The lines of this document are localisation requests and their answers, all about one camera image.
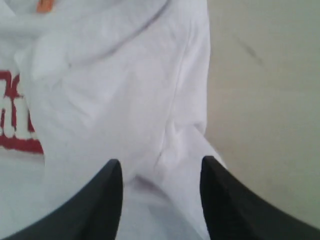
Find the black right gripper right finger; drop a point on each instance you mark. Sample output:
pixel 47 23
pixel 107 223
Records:
pixel 233 212

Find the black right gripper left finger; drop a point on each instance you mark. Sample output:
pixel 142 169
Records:
pixel 92 214

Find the white t-shirt red Chinese logo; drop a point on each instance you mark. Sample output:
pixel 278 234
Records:
pixel 95 80

